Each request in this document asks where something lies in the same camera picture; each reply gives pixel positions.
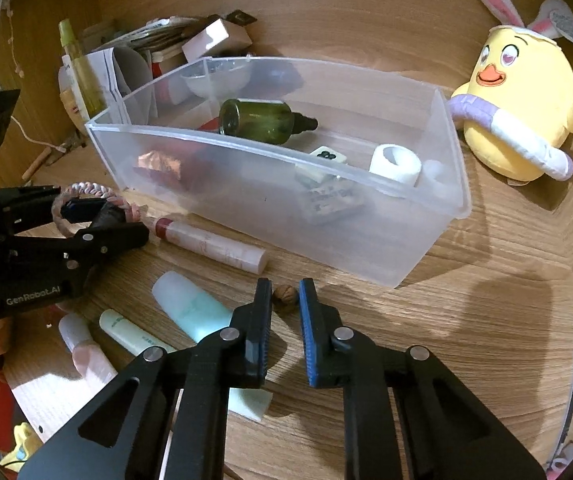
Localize white tube with green print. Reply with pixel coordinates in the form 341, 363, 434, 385
58, 55, 77, 96

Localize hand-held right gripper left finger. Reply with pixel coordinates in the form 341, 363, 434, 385
16, 276, 273, 480

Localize person's left hand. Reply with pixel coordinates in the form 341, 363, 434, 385
0, 316, 16, 358

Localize white folded paper leaflets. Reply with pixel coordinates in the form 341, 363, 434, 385
84, 46, 150, 116

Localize teal squeeze tube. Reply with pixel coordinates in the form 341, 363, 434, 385
151, 270, 273, 417

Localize brown walnut bead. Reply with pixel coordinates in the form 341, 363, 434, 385
272, 285, 298, 309

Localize beaded string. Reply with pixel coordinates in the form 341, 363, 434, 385
2, 0, 21, 77

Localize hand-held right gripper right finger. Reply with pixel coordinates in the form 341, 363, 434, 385
298, 277, 542, 480

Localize clear plastic storage bin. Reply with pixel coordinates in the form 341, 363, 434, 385
85, 55, 471, 289

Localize yellow-green spray bottle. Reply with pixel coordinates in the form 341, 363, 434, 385
59, 18, 107, 118

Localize clear printed small box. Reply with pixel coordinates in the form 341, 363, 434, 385
295, 162, 366, 226

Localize yellow chick plush toy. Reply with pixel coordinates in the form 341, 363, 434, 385
449, 0, 573, 183

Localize green glass dropper bottle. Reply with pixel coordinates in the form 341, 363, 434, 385
218, 98, 319, 137

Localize pink white braided hair tie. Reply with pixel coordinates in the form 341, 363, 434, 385
51, 183, 142, 236

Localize yellow sunscreen bottle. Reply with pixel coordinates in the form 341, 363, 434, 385
59, 87, 92, 131

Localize red box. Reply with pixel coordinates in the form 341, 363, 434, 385
150, 49, 190, 106

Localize white cord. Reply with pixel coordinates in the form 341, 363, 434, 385
0, 0, 67, 153

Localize dark brown small item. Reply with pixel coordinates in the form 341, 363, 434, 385
225, 9, 258, 27

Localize red tea packet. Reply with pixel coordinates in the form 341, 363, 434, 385
134, 115, 220, 186

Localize mint green slim tube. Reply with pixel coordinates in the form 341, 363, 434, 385
99, 309, 177, 356

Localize white mahjong tile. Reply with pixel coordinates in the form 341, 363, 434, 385
309, 146, 348, 167

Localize white tape roll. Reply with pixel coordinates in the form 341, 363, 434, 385
369, 144, 422, 186

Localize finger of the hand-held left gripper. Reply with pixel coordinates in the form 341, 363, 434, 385
11, 222, 150, 273
0, 185, 134, 233

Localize small white cardboard box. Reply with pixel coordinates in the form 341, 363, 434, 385
181, 17, 253, 61

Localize yellow small object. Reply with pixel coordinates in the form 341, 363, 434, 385
0, 422, 42, 473

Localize pink tube with white cap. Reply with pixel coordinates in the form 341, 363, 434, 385
58, 311, 117, 378

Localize pink lip gloss tube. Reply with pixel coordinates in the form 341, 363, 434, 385
154, 216, 268, 275

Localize wooden stick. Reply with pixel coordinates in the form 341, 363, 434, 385
21, 147, 53, 182

